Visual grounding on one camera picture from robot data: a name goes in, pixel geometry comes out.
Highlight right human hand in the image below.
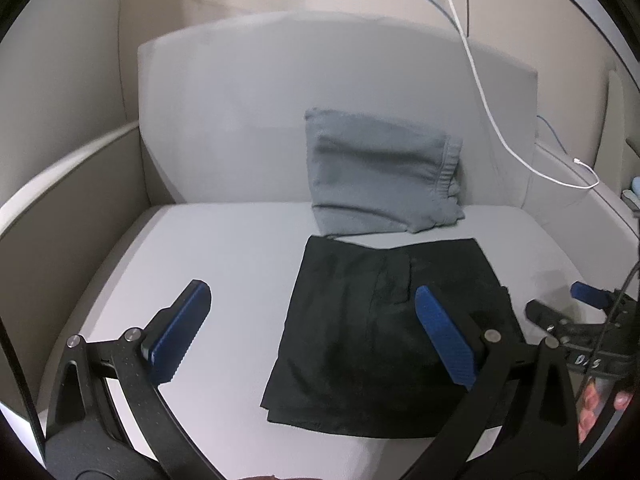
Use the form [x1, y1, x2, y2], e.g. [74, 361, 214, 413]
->
[577, 376, 615, 444]

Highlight white charging cable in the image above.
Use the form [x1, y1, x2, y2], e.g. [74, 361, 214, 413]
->
[439, 0, 601, 192]

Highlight black pants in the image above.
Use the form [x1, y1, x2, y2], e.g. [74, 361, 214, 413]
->
[262, 236, 524, 439]

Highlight grey folded sweatpants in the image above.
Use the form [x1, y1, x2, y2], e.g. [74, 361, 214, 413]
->
[305, 108, 464, 236]

